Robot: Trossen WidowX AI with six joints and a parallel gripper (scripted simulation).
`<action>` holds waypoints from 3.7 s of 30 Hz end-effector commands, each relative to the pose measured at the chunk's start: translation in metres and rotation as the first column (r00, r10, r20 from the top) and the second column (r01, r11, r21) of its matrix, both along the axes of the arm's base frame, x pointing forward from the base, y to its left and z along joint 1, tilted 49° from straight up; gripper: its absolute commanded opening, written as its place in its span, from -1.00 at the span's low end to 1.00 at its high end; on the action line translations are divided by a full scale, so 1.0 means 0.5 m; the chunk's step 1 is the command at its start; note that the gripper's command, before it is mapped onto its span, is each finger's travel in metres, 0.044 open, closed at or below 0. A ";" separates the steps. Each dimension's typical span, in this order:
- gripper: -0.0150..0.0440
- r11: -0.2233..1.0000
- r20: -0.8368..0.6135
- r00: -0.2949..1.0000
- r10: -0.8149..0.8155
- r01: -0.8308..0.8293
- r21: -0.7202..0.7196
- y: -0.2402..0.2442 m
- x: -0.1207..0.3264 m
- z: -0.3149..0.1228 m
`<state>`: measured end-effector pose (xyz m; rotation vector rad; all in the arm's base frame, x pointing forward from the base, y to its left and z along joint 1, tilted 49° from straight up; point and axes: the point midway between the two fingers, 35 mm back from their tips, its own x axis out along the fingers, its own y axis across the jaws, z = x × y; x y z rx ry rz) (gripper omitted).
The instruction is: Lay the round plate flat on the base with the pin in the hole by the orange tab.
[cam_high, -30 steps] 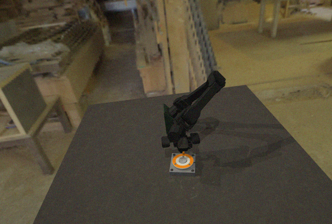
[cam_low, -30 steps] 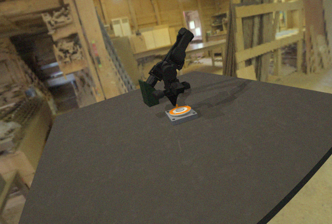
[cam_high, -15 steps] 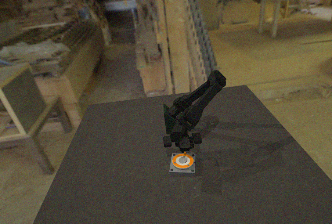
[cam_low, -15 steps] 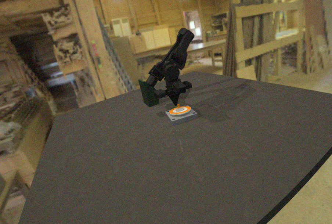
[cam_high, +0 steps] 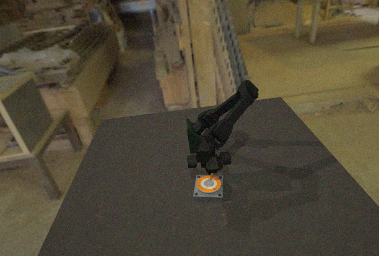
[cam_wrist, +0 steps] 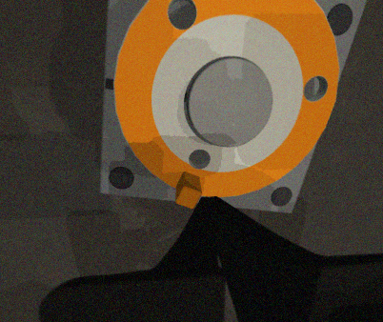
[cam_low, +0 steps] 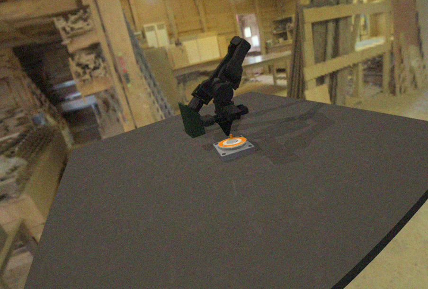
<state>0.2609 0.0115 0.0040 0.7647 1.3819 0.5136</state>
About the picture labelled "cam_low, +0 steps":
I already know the orange round plate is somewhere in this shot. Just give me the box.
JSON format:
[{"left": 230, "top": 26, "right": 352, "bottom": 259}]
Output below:
[{"left": 218, "top": 134, "right": 247, "bottom": 149}]

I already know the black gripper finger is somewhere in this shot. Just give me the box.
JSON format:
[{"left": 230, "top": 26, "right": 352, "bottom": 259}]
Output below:
[
  {"left": 224, "top": 118, "right": 233, "bottom": 136},
  {"left": 215, "top": 121, "right": 228, "bottom": 136}
]

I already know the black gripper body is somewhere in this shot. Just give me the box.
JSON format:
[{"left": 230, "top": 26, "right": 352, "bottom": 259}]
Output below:
[{"left": 199, "top": 99, "right": 249, "bottom": 126}]

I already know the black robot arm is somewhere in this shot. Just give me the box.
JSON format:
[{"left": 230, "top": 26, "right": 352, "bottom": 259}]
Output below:
[{"left": 187, "top": 36, "right": 251, "bottom": 121}]

